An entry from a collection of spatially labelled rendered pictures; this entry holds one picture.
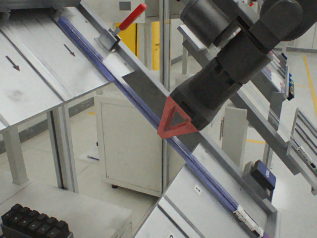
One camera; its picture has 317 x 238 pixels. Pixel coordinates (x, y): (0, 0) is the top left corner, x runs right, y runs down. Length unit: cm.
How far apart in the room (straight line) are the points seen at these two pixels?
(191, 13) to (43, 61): 21
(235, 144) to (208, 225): 45
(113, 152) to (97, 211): 98
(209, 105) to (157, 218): 17
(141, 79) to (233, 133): 38
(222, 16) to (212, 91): 10
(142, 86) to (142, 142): 103
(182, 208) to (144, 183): 129
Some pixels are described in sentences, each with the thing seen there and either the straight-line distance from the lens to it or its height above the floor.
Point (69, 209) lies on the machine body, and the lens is 77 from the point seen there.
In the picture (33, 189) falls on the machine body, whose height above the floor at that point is 62.
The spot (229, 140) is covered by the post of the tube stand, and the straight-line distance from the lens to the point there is 86.
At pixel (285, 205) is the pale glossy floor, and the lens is 189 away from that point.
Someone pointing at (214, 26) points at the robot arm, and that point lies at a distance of 38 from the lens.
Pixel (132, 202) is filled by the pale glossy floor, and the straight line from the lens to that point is 177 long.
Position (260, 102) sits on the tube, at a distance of 71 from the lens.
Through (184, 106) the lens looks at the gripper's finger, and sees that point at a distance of 41.
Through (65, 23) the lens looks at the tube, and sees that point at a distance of 52.
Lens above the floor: 109
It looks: 22 degrees down
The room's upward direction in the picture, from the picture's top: straight up
